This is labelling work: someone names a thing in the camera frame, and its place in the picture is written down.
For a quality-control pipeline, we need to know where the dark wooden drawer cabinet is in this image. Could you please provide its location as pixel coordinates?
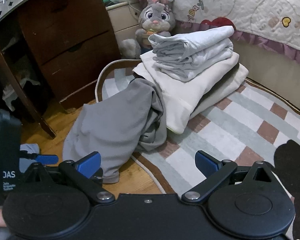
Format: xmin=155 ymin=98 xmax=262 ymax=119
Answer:
xmin=0 ymin=0 xmax=120 ymax=137

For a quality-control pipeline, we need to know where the quilted bear pattern bedspread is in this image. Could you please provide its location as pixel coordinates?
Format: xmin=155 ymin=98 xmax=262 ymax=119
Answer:
xmin=173 ymin=0 xmax=300 ymax=64

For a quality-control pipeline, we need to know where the grey bunny plush toy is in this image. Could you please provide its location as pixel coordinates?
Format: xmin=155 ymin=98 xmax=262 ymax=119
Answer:
xmin=119 ymin=0 xmax=175 ymax=59

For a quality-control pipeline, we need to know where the cream bedside drawer unit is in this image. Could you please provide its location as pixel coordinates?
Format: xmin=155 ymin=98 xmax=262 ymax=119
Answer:
xmin=106 ymin=2 xmax=142 ymax=43

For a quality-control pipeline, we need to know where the folded cream white garment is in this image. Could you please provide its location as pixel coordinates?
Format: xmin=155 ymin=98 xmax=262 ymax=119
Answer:
xmin=133 ymin=51 xmax=239 ymax=134

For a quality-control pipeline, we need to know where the folded light grey garment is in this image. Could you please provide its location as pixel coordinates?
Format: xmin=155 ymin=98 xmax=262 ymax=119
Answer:
xmin=148 ymin=25 xmax=234 ymax=82

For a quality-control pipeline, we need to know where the grey waffle knit shirt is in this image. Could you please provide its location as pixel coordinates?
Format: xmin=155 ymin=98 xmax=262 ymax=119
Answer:
xmin=62 ymin=78 xmax=167 ymax=184

